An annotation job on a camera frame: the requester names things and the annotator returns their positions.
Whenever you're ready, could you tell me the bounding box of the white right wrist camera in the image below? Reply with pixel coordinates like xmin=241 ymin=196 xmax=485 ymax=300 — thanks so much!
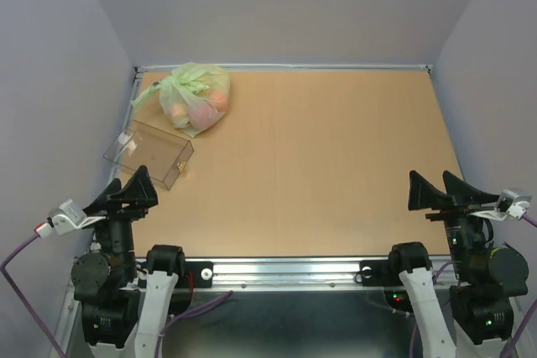
xmin=471 ymin=189 xmax=532 ymax=221

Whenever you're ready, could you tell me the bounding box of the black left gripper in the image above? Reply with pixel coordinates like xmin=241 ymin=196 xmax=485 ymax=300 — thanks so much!
xmin=80 ymin=160 xmax=159 ymax=276

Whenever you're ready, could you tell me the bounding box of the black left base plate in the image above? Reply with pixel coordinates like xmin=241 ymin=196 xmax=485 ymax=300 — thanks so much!
xmin=133 ymin=260 xmax=214 ymax=290

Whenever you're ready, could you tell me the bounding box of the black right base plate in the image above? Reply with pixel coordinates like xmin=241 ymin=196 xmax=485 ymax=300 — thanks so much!
xmin=354 ymin=259 xmax=402 ymax=287

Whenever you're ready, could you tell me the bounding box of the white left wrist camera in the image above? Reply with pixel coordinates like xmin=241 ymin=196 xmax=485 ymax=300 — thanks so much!
xmin=34 ymin=200 xmax=106 ymax=238

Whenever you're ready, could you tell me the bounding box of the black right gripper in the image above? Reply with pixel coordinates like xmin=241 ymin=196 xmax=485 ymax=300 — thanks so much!
xmin=408 ymin=167 xmax=500 ymax=278

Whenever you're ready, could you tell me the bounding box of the aluminium front rail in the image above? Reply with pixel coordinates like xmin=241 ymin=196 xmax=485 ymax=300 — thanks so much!
xmin=66 ymin=255 xmax=458 ymax=292

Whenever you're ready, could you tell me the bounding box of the orange fruit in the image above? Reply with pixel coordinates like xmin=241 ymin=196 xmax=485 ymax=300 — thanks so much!
xmin=208 ymin=91 xmax=228 ymax=112

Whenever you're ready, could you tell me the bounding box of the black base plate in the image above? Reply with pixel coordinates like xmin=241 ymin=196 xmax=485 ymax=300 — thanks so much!
xmin=133 ymin=260 xmax=214 ymax=290
xmin=354 ymin=259 xmax=402 ymax=287

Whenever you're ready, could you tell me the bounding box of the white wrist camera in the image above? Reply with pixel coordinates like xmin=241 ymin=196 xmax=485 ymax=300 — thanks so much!
xmin=471 ymin=189 xmax=532 ymax=221
xmin=34 ymin=200 xmax=106 ymax=238

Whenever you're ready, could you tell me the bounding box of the pink peach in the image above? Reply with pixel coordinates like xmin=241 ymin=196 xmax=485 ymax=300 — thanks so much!
xmin=188 ymin=103 xmax=219 ymax=131

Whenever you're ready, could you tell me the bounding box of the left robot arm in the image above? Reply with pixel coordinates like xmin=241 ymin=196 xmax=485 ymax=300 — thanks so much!
xmin=70 ymin=165 xmax=187 ymax=357

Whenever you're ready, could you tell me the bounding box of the light green plastic bag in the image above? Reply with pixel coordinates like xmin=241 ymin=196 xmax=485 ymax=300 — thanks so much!
xmin=131 ymin=62 xmax=231 ymax=137

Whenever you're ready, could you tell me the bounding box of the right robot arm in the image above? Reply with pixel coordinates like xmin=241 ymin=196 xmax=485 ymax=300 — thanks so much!
xmin=386 ymin=170 xmax=532 ymax=357

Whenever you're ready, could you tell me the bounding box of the clear plastic container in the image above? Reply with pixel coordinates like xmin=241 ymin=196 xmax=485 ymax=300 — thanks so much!
xmin=103 ymin=119 xmax=194 ymax=190

